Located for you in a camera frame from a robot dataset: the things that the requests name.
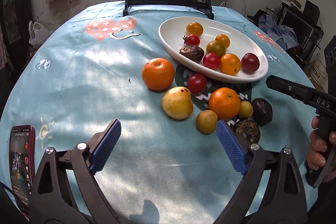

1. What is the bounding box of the white bucket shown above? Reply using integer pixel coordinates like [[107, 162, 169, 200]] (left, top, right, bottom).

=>
[[309, 58, 327, 86]]

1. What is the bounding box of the small olive-yellow fruit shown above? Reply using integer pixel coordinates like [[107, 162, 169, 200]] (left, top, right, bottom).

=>
[[196, 110, 218, 135]]

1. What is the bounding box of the yellow-green tomato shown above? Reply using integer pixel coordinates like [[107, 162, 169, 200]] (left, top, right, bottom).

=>
[[206, 40, 226, 58]]

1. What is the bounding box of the black monitor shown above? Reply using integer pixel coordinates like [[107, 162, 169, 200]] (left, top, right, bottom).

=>
[[276, 2, 324, 46]]

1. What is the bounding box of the pale yellow pear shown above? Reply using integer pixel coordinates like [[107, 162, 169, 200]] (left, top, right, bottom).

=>
[[161, 86, 194, 120]]

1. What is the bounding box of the white plastic bag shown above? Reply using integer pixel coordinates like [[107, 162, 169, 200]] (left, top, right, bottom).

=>
[[29, 21, 51, 49]]

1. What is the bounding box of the red cherry tomato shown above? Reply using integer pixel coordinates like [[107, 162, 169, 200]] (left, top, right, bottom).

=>
[[183, 34, 200, 46]]

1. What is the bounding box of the blue clothes pile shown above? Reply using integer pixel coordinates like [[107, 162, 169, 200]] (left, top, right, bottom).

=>
[[258, 14, 299, 51]]

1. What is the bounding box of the small orange tomato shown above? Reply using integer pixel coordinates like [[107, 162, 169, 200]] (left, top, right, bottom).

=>
[[215, 34, 231, 49]]

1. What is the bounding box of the white oval plate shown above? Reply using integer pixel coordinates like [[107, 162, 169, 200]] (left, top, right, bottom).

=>
[[158, 16, 269, 84]]

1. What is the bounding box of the light blue patterned tablecloth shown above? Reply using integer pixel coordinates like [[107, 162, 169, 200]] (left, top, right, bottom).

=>
[[0, 0, 320, 224]]

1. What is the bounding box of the large orange mandarin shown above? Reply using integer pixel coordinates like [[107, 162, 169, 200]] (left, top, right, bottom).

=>
[[141, 57, 175, 91]]

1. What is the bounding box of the orange oval tomato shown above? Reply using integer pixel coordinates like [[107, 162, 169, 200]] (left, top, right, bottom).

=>
[[186, 22, 204, 37]]

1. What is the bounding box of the orange round tomato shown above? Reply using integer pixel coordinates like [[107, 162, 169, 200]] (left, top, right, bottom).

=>
[[220, 53, 241, 76]]

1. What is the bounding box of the dark brown water chestnut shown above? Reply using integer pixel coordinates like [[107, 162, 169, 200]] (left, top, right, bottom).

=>
[[233, 119, 261, 143]]

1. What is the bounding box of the dark red plum tomato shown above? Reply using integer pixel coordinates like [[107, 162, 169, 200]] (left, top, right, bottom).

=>
[[241, 53, 260, 74]]

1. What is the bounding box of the small yellow-green fruit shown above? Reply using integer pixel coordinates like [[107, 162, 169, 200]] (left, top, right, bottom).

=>
[[239, 101, 253, 119]]

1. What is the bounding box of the right hand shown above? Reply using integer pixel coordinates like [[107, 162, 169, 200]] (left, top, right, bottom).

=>
[[306, 116, 336, 182]]

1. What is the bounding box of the red smartphone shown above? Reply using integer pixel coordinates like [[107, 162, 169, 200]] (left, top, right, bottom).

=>
[[9, 124, 35, 215]]

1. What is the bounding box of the dark wrinkled water chestnut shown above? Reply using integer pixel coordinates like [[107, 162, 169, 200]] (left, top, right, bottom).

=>
[[252, 98, 273, 126]]

